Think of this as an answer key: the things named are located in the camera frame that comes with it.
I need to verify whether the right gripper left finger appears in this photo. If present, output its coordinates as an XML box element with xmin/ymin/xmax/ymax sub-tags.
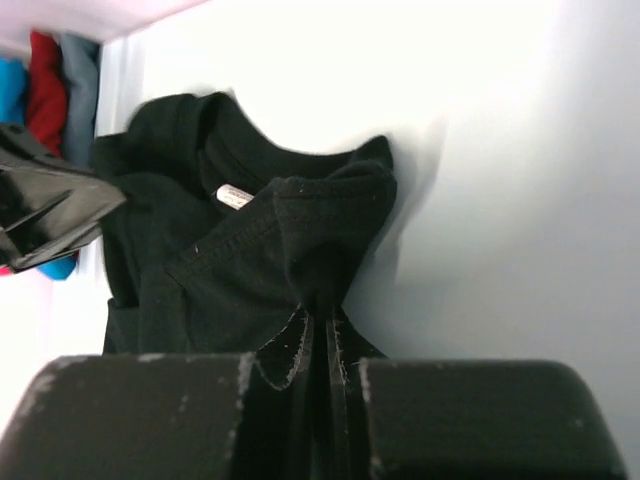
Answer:
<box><xmin>252</xmin><ymin>306</ymin><xmax>313</xmax><ymax>391</ymax></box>

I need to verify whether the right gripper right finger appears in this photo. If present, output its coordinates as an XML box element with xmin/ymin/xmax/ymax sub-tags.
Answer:
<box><xmin>327</xmin><ymin>314</ymin><xmax>385</xmax><ymax>387</ymax></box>

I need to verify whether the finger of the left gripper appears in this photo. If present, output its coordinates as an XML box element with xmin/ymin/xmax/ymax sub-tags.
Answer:
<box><xmin>1</xmin><ymin>124</ymin><xmax>126</xmax><ymax>273</ymax></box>

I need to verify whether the black t shirt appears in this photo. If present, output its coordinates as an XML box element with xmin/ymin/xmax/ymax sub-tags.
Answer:
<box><xmin>92</xmin><ymin>92</ymin><xmax>397</xmax><ymax>354</ymax></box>

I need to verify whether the red folded t shirt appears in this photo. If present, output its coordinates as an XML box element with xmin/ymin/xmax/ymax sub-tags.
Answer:
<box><xmin>25</xmin><ymin>31</ymin><xmax>68</xmax><ymax>157</ymax></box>

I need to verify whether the blue folded t shirt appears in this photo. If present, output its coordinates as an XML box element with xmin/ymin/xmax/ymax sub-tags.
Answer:
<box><xmin>1</xmin><ymin>57</ymin><xmax>76</xmax><ymax>281</ymax></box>

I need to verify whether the grey folded t shirt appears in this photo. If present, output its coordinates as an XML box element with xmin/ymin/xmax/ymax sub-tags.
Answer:
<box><xmin>59</xmin><ymin>33</ymin><xmax>100</xmax><ymax>167</ymax></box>

